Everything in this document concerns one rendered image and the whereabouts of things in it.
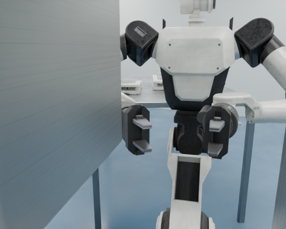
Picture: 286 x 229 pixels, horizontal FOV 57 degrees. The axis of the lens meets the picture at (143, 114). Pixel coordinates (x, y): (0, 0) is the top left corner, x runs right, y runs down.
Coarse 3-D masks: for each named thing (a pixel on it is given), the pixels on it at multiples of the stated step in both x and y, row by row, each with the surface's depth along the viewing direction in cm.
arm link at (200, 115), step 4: (212, 104) 76; (216, 104) 72; (220, 104) 71; (224, 104) 71; (228, 104) 72; (232, 104) 75; (204, 108) 79; (208, 108) 80; (232, 108) 70; (200, 112) 75; (204, 112) 75; (236, 112) 70; (200, 116) 75; (200, 120) 76
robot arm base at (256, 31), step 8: (248, 24) 91; (256, 24) 90; (264, 24) 89; (272, 24) 88; (240, 32) 91; (248, 32) 90; (256, 32) 89; (264, 32) 88; (272, 32) 87; (240, 40) 91; (248, 40) 89; (256, 40) 88; (264, 40) 87; (248, 48) 89; (256, 48) 88; (248, 56) 92; (256, 56) 93; (248, 64) 99; (256, 64) 98
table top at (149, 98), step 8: (144, 80) 266; (144, 88) 216; (152, 88) 216; (224, 88) 216; (136, 96) 180; (144, 96) 180; (152, 96) 180; (160, 96) 180; (136, 104) 160; (144, 104) 160; (152, 104) 161; (160, 104) 161; (240, 104) 165
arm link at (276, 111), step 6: (264, 102) 78; (270, 102) 77; (276, 102) 77; (282, 102) 77; (264, 108) 76; (270, 108) 76; (276, 108) 76; (282, 108) 76; (264, 114) 76; (270, 114) 76; (276, 114) 76; (282, 114) 76; (264, 120) 77; (270, 120) 77; (276, 120) 77; (282, 120) 77
